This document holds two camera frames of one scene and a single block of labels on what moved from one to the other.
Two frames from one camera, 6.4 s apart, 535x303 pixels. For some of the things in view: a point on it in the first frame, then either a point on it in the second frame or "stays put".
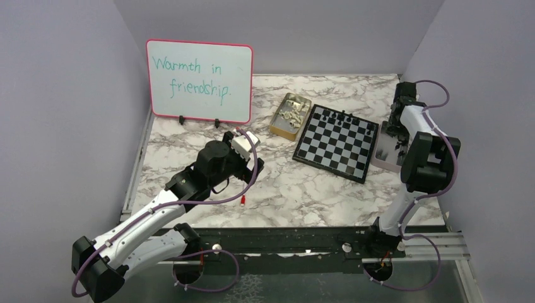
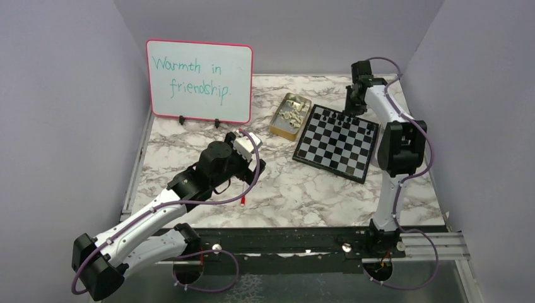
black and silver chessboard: x=337 y=142 stays put
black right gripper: x=401 y=132 → x=349 y=108
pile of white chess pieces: x=296 y=118 stays put
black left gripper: x=245 y=173 stays put
